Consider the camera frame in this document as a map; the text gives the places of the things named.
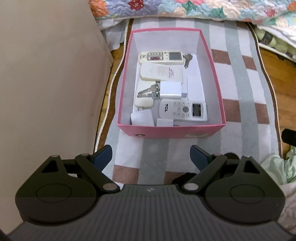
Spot white TCL remote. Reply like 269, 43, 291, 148
159, 99, 208, 122

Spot white charger plug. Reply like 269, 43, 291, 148
130, 109, 154, 126

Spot cream oval remote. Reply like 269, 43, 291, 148
134, 79, 158, 108

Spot white power adapter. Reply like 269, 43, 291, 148
158, 81, 182, 99

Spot pink cardboard box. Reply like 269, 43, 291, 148
117, 27, 226, 138

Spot white remote pink label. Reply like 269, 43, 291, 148
139, 62, 183, 82

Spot cream remote with display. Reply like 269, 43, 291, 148
138, 51, 184, 65

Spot white small adapter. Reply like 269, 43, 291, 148
157, 118, 174, 127

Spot striped grey white rug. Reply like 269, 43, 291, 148
99, 18, 282, 184

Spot beige cabinet panel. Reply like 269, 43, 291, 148
1, 1, 113, 233

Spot green white cloth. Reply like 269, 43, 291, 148
252, 26, 295, 63

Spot floral quilt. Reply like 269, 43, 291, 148
88, 0, 295, 23

